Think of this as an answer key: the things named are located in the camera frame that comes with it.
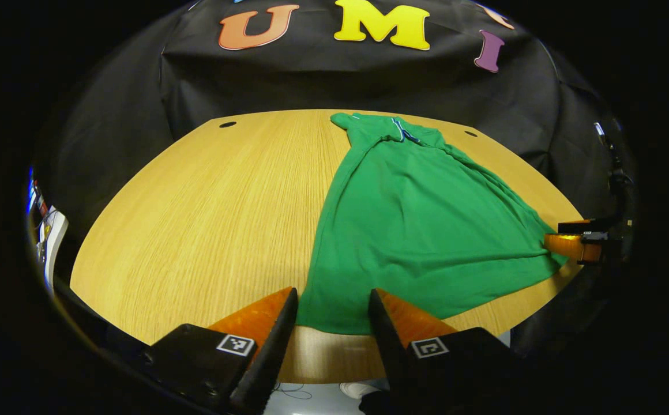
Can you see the green T-shirt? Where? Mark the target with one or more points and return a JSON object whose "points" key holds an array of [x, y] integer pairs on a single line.
{"points": [[415, 230]]}

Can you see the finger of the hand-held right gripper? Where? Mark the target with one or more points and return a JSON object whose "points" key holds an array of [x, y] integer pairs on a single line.
{"points": [[577, 226], [565, 245]]}

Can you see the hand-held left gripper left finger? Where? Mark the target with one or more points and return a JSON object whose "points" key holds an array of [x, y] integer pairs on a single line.
{"points": [[271, 357]]}

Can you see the black backdrop cloth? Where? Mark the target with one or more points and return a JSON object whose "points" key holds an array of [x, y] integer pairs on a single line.
{"points": [[311, 80]]}

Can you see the computer monitor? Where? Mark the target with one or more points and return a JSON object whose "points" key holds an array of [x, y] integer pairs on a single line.
{"points": [[30, 193]]}

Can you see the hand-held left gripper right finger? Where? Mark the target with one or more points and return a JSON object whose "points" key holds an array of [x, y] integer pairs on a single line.
{"points": [[389, 351]]}

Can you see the white side table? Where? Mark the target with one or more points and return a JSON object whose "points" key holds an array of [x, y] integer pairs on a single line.
{"points": [[55, 242]]}

